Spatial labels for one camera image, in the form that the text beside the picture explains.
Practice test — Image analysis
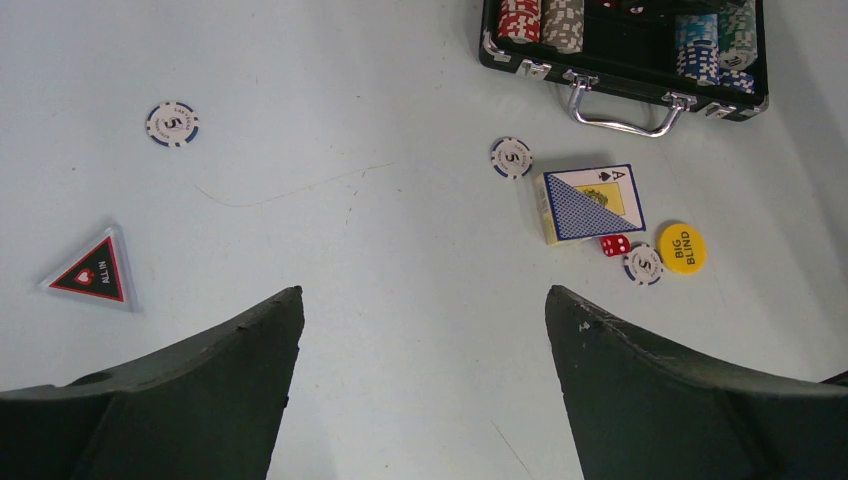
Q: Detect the light blue chip stack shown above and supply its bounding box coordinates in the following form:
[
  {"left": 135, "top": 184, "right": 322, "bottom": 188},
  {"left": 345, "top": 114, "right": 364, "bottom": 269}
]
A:
[{"left": 675, "top": 14, "right": 720, "bottom": 86}]

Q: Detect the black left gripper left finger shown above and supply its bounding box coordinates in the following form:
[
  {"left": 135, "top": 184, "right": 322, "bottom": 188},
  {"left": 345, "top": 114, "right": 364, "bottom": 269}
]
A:
[{"left": 1, "top": 286, "right": 305, "bottom": 479}]

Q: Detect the black poker set case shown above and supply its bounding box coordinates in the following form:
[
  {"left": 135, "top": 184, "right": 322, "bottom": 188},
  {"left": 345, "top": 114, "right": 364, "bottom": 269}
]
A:
[{"left": 479, "top": 1, "right": 769, "bottom": 138}]

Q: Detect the red die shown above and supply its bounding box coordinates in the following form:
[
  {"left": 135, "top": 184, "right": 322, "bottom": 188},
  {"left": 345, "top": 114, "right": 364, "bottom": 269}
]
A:
[{"left": 600, "top": 234, "right": 632, "bottom": 257}]

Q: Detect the all in triangle button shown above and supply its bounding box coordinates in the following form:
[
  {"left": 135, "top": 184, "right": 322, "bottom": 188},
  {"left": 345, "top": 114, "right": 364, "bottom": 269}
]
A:
[{"left": 37, "top": 223, "right": 139, "bottom": 312}]

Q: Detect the grey poker chip stack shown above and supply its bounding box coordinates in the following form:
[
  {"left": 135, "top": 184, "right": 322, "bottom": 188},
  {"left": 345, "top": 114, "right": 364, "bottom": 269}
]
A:
[{"left": 541, "top": 0, "right": 585, "bottom": 54}]

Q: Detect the red poker chip stack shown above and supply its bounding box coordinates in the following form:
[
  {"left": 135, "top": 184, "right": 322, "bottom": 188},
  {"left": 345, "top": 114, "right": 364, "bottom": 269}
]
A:
[{"left": 496, "top": 0, "right": 541, "bottom": 44}]

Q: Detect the white blue poker chip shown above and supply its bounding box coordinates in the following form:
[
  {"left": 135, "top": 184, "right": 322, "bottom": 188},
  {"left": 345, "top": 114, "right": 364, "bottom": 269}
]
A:
[{"left": 145, "top": 101, "right": 199, "bottom": 148}]

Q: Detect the white poker chip near deck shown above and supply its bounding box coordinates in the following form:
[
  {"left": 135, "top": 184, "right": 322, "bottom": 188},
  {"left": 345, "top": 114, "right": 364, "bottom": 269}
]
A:
[{"left": 490, "top": 137, "right": 533, "bottom": 179}]

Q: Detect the green poker chip stack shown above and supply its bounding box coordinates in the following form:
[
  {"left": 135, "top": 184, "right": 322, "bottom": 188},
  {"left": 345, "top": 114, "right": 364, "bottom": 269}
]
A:
[{"left": 718, "top": 0, "right": 758, "bottom": 94}]

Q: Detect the white poker chip by die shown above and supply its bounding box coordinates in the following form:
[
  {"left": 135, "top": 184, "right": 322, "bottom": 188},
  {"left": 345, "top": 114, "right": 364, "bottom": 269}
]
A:
[{"left": 623, "top": 243, "right": 664, "bottom": 286}]

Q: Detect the blue playing card deck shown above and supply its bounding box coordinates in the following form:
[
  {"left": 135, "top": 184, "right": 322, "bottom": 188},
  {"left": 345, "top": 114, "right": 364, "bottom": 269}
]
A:
[{"left": 533, "top": 164, "right": 646, "bottom": 246}]

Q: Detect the yellow big blind button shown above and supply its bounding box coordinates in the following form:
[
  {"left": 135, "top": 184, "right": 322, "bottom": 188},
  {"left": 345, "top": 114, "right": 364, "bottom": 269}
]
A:
[{"left": 656, "top": 223, "right": 708, "bottom": 275}]

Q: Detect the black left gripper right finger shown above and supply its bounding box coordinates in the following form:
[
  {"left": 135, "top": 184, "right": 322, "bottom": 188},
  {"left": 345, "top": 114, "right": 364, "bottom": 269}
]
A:
[{"left": 545, "top": 285, "right": 847, "bottom": 479}]

